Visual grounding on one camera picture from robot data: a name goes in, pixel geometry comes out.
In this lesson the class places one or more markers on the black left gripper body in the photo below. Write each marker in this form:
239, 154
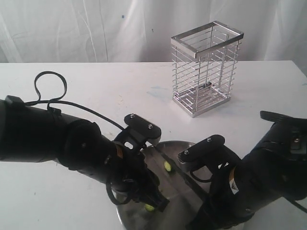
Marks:
133, 181

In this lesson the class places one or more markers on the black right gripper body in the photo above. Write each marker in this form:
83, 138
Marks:
215, 212

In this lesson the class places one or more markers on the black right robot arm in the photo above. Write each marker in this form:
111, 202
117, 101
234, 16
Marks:
239, 187

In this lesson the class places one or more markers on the silver wire utensil holder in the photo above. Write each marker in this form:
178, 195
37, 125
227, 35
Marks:
204, 64

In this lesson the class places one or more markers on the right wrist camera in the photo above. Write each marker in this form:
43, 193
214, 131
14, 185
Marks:
194, 156

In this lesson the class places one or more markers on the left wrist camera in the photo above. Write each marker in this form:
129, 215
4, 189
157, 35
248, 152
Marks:
142, 129

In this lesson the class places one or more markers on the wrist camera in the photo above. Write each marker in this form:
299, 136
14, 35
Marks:
194, 156
142, 129

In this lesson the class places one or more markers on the yellow-green oval slice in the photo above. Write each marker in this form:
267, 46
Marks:
167, 166

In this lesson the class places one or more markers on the round steel plate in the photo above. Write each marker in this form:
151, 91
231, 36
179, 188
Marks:
183, 202

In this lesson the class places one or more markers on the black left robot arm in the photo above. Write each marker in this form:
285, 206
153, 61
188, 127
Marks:
29, 134

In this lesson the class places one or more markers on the black handled knife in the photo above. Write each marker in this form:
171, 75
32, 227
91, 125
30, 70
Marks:
187, 179

